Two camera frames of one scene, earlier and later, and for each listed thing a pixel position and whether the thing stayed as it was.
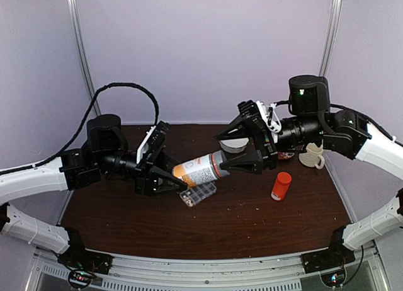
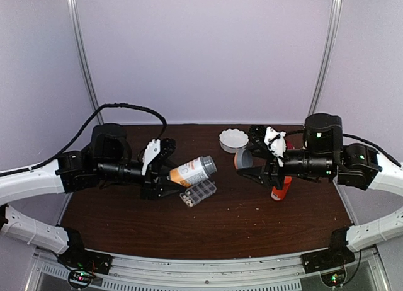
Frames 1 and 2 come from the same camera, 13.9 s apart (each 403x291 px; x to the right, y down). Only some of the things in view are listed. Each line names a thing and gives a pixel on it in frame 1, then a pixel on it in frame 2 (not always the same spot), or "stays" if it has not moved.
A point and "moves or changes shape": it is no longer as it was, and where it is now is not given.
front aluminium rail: (133, 272) stays
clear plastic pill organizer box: (192, 194) stays
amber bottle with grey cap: (202, 169) moves or changes shape
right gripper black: (258, 130) -> (265, 177)
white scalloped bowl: (233, 145) stays
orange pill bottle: (281, 186) stays
